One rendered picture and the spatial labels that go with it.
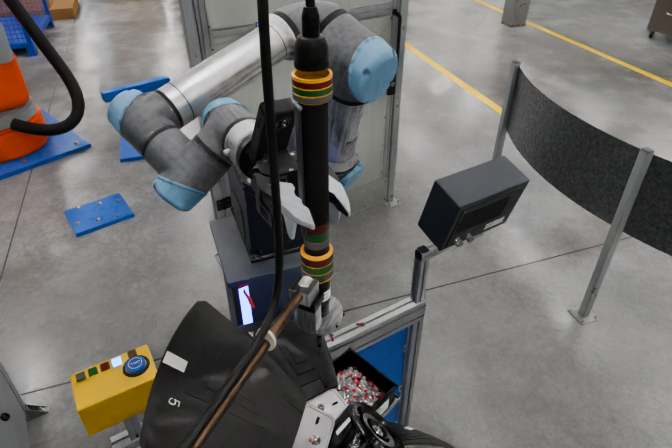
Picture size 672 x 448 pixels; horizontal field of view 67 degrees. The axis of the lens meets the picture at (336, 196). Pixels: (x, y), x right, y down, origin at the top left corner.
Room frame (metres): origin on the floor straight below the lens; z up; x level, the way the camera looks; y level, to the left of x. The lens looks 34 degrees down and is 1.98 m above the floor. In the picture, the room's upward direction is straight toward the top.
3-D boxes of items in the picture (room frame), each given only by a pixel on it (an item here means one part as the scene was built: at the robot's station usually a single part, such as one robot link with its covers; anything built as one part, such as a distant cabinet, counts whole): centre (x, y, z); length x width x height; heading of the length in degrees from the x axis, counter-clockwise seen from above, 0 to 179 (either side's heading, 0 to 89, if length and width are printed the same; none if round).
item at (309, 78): (0.51, 0.03, 1.77); 0.04 x 0.04 x 0.03
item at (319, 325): (0.50, 0.03, 1.47); 0.09 x 0.07 x 0.10; 156
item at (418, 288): (1.10, -0.24, 0.96); 0.03 x 0.03 x 0.20; 31
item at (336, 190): (0.53, 0.00, 1.61); 0.09 x 0.03 x 0.06; 41
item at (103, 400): (0.67, 0.46, 1.02); 0.16 x 0.10 x 0.11; 121
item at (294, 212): (0.50, 0.05, 1.61); 0.09 x 0.03 x 0.06; 21
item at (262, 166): (0.61, 0.08, 1.60); 0.12 x 0.08 x 0.09; 31
